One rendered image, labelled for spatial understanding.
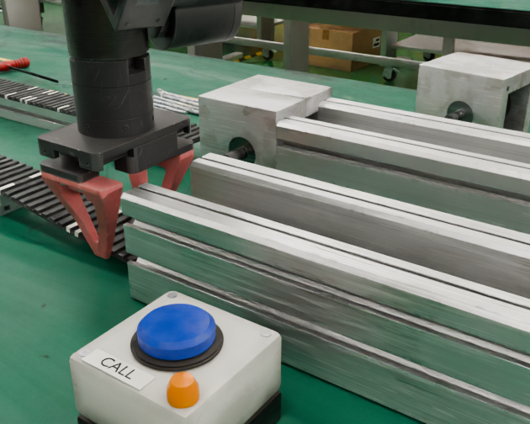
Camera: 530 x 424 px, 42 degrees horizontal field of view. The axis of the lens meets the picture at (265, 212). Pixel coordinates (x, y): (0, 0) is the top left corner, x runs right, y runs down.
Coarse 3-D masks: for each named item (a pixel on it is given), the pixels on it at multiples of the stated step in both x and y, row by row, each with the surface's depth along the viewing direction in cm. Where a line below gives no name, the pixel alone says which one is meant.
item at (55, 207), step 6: (84, 198) 60; (48, 204) 59; (54, 204) 59; (60, 204) 59; (36, 210) 58; (42, 210) 58; (48, 210) 58; (54, 210) 58; (60, 210) 58; (42, 216) 58; (48, 216) 57
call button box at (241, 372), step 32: (128, 320) 37; (224, 320) 37; (96, 352) 35; (128, 352) 35; (224, 352) 35; (256, 352) 35; (96, 384) 34; (128, 384) 33; (160, 384) 32; (224, 384) 33; (256, 384) 35; (96, 416) 35; (128, 416) 33; (160, 416) 32; (192, 416) 31; (224, 416) 33; (256, 416) 36
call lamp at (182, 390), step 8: (176, 376) 31; (184, 376) 31; (192, 376) 31; (168, 384) 31; (176, 384) 31; (184, 384) 31; (192, 384) 31; (168, 392) 31; (176, 392) 31; (184, 392) 31; (192, 392) 31; (168, 400) 31; (176, 400) 31; (184, 400) 31; (192, 400) 31; (184, 408) 31
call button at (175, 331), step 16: (176, 304) 36; (144, 320) 35; (160, 320) 35; (176, 320) 35; (192, 320) 35; (208, 320) 35; (144, 336) 34; (160, 336) 34; (176, 336) 34; (192, 336) 34; (208, 336) 34; (160, 352) 33; (176, 352) 33; (192, 352) 34
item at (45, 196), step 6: (42, 192) 60; (48, 192) 61; (24, 198) 59; (30, 198) 59; (36, 198) 60; (42, 198) 60; (48, 198) 60; (54, 198) 60; (24, 204) 59; (30, 204) 58; (36, 204) 59; (42, 204) 59; (30, 210) 58
